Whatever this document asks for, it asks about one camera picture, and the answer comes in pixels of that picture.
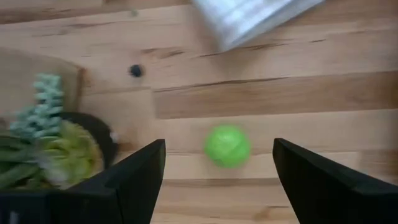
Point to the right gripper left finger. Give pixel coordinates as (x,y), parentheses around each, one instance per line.
(130,193)

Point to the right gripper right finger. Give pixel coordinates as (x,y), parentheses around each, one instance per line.
(314,193)

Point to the bright green round cabbage toy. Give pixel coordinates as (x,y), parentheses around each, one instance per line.
(227,147)

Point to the small dark blueberry toy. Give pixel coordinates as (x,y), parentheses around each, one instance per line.
(136,71)

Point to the succulent plant in black bowl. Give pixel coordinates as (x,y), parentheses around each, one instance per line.
(56,149)

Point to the white plaid dish towel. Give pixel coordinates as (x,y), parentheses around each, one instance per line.
(248,21)

